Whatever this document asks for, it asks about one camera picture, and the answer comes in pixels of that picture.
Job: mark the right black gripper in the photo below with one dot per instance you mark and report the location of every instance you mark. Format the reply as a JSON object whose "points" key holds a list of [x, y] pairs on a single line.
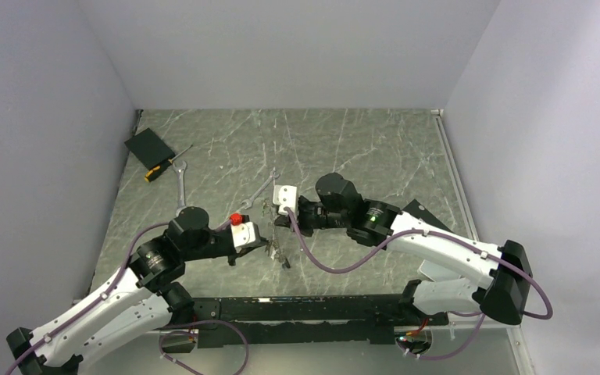
{"points": [[305, 231]]}

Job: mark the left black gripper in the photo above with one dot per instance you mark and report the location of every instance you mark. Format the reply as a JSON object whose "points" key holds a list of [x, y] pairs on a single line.
{"points": [[234, 254]]}

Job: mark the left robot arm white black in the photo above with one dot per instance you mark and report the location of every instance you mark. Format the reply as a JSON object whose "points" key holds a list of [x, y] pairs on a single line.
{"points": [[143, 294]]}

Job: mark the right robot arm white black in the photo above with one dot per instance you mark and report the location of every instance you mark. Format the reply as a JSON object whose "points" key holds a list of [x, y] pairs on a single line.
{"points": [[480, 277]]}

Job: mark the short silver wrench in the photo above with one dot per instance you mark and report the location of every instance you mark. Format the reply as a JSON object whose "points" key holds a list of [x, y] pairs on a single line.
{"points": [[249, 201]]}

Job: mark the long silver wrench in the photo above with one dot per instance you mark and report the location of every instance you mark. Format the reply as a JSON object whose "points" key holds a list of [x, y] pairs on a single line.
{"points": [[179, 168]]}

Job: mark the yellow black screwdriver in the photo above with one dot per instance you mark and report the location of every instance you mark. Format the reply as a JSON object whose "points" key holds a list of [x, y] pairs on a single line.
{"points": [[157, 171]]}

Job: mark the black plate right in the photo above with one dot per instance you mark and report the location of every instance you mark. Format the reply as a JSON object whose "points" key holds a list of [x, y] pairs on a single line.
{"points": [[419, 211]]}

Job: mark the black box left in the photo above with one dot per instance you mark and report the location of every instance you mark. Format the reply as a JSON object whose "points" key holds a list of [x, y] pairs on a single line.
{"points": [[149, 148]]}

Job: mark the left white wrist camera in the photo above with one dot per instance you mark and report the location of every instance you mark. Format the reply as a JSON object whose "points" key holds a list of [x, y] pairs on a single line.
{"points": [[245, 233]]}

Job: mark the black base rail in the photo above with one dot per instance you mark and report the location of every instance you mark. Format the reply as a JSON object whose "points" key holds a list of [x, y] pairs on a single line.
{"points": [[376, 319]]}

